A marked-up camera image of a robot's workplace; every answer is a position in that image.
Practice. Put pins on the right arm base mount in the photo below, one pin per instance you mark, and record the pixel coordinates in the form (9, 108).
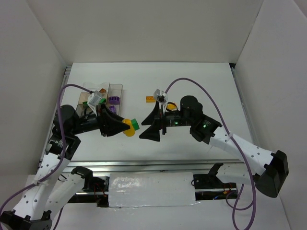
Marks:
(208, 187)

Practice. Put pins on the purple round lego piece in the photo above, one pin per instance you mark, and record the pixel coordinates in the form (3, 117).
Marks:
(114, 100)

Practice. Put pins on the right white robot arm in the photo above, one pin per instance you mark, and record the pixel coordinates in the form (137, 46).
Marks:
(269, 169)

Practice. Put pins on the orange lego brick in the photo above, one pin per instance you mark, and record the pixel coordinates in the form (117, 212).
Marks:
(171, 106)
(150, 99)

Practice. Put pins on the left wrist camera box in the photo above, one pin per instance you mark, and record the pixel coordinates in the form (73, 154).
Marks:
(94, 99)

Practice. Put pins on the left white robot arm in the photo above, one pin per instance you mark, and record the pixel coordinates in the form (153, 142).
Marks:
(42, 201)

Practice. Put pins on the orange lego brick right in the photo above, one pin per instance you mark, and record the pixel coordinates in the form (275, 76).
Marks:
(171, 106)

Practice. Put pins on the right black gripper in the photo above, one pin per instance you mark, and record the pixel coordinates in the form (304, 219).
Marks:
(163, 122)

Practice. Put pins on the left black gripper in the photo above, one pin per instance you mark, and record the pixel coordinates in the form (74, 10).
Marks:
(102, 121)

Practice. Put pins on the clear tall narrow container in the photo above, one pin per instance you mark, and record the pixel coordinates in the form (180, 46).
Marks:
(115, 90)

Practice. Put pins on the small green lego brick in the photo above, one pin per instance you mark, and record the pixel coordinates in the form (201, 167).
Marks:
(135, 124)

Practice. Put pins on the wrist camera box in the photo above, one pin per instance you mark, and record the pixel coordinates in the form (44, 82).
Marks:
(161, 97)
(94, 99)

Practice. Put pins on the orange lego brick far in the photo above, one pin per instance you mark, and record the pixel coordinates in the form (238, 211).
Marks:
(150, 99)

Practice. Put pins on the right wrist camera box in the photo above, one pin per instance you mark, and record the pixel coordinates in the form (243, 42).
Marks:
(161, 97)

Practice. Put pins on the purple lego brick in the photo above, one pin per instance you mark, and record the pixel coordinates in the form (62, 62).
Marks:
(113, 109)

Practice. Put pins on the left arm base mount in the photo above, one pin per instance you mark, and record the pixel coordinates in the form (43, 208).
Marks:
(95, 191)

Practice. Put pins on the clear wavy container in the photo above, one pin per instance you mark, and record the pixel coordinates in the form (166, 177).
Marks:
(97, 86)

